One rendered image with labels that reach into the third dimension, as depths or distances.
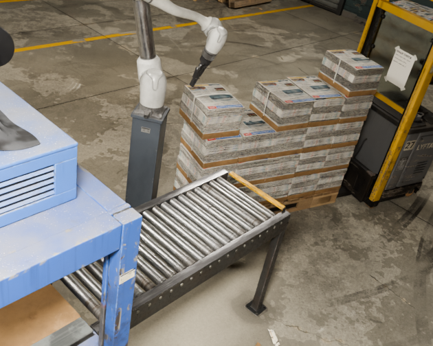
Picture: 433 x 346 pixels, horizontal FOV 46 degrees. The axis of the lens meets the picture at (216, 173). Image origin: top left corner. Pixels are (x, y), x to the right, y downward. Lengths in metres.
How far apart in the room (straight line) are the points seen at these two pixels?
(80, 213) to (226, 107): 1.99
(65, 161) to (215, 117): 1.99
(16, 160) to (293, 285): 2.65
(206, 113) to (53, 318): 1.69
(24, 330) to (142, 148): 1.56
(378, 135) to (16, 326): 3.49
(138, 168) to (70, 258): 2.05
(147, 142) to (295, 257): 1.45
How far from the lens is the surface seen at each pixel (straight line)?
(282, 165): 3.96
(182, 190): 2.96
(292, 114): 3.73
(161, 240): 2.62
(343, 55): 4.16
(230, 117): 3.44
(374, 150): 4.82
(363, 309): 3.78
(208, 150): 3.47
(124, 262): 1.63
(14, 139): 1.49
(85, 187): 1.65
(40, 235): 1.49
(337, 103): 3.96
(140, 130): 3.30
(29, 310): 2.29
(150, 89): 3.18
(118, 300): 1.75
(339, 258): 4.10
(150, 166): 3.42
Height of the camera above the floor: 2.53
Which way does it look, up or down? 33 degrees down
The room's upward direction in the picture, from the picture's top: 12 degrees clockwise
